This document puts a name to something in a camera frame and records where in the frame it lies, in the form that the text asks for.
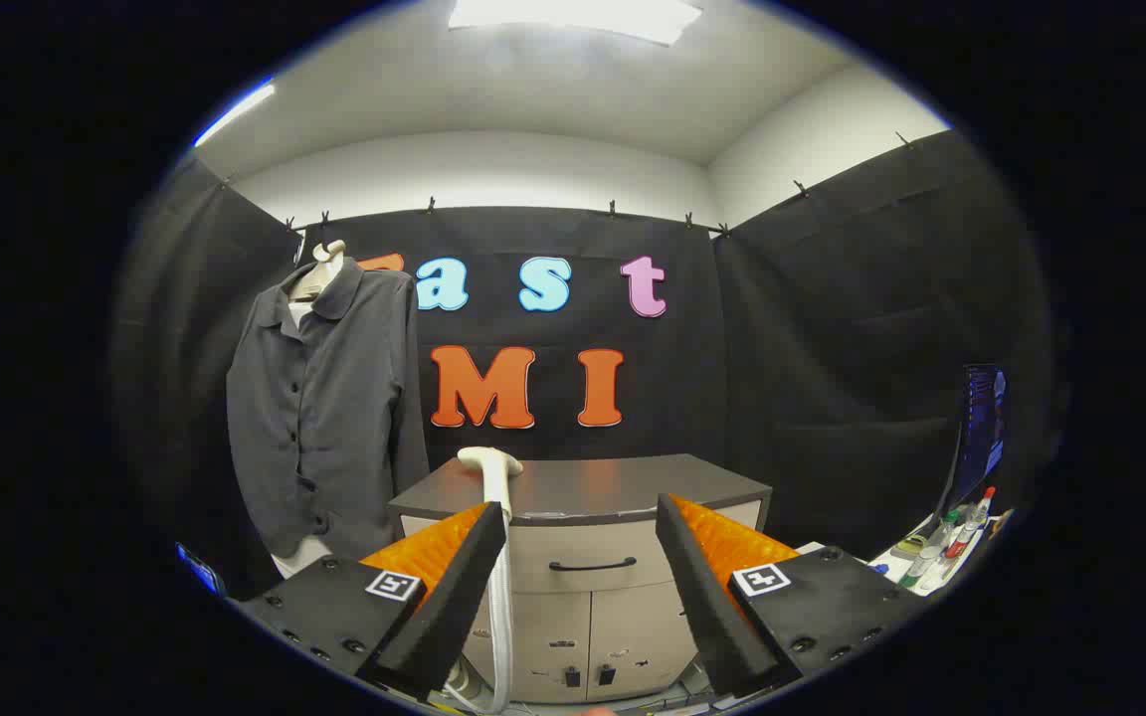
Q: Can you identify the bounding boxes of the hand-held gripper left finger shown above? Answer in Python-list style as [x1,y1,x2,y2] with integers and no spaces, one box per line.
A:
[233,501,509,700]

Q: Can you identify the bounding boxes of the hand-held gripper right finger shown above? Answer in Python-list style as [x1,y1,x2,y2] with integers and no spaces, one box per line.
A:
[655,493,924,699]

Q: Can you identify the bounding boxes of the dark grey button shirt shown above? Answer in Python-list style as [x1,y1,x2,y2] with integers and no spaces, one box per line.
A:
[225,261,432,560]

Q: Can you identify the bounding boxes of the beige cabinet with grey top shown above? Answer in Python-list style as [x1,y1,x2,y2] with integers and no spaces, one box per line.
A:
[389,454,773,705]

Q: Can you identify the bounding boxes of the black backdrop cloth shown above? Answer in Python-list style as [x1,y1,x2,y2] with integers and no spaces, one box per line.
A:
[110,129,1061,598]

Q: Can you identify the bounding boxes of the green cap bottle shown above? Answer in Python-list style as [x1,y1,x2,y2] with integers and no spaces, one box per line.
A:
[897,511,962,590]

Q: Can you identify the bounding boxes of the red cap bottle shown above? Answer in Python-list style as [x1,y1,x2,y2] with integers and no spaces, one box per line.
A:
[944,485,998,560]

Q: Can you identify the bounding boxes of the computer monitor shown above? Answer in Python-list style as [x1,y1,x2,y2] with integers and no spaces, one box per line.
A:
[936,363,1010,518]

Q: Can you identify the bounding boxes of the ceiling light strip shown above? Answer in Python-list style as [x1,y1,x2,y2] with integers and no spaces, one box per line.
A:
[193,84,277,147]

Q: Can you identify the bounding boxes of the ceiling light panel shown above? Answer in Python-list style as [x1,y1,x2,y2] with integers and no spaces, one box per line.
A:
[449,0,703,47]

